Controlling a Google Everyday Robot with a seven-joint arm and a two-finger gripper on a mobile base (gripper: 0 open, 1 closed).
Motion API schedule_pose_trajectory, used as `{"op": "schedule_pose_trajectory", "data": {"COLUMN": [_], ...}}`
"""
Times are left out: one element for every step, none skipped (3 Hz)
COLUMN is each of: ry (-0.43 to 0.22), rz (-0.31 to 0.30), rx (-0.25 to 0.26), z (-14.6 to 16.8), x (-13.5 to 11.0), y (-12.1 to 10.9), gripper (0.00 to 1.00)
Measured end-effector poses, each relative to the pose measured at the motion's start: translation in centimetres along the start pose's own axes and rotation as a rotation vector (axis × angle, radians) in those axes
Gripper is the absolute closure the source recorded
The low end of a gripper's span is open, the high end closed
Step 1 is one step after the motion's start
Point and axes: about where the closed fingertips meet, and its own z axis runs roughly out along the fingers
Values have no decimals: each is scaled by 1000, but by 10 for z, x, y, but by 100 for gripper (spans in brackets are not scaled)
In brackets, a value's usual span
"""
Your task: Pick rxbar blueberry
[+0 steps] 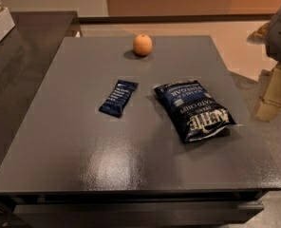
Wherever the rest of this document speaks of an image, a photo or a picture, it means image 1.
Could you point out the blue kettle chips bag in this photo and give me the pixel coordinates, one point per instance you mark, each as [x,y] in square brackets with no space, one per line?
[193,111]

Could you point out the dark blue rxbar wrapper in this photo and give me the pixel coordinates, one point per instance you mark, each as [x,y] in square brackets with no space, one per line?
[118,98]

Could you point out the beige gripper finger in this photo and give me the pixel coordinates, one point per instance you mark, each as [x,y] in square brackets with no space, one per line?
[270,103]

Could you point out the dark side counter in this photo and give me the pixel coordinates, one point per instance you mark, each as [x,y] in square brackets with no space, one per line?
[25,56]

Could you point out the orange fruit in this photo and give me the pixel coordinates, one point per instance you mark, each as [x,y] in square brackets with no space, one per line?
[142,45]

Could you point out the dark grey table frame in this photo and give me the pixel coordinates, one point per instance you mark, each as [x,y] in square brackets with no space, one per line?
[210,210]

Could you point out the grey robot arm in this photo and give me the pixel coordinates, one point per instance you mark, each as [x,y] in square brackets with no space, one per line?
[273,38]

